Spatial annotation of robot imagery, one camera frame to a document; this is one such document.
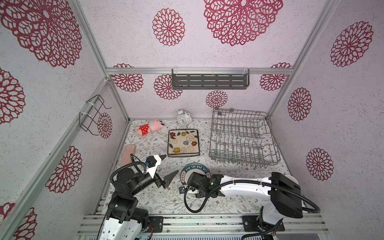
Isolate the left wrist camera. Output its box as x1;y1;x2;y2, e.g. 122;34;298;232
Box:
144;156;161;178

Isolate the white ceramic mug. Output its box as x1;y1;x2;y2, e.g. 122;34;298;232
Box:
284;175;299;185

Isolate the white alarm clock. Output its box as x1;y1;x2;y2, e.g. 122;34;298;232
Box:
177;109;193;127

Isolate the white round plate four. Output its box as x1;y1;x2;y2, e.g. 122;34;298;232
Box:
180;163;211;187

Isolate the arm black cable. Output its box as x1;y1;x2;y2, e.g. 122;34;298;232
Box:
183;179;321;214
109;152;148;185

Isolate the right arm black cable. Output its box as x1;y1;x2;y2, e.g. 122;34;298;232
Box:
183;179;321;214

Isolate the pink plush toy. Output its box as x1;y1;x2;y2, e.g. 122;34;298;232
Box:
136;120;165;136

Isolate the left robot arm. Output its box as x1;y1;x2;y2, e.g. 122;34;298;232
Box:
98;154;179;240

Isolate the grey wire dish rack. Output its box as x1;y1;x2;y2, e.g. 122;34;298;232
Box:
209;108;283;168

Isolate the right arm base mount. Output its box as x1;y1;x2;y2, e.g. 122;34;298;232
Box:
242;207;275;233

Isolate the pink rectangular block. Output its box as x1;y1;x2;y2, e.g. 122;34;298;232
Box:
120;145;136;167

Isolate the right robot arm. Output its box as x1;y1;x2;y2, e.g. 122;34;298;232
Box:
187;173;303;225

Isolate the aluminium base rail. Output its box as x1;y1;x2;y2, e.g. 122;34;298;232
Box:
77;212;329;236

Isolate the black wire wall holder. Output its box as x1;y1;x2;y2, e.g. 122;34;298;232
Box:
78;95;112;136

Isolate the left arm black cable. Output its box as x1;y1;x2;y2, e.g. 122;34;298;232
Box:
109;152;148;185

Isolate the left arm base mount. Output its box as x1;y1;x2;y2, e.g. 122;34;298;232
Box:
132;208;164;233

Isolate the grey wall shelf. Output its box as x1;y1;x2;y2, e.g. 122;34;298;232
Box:
171;69;250;90

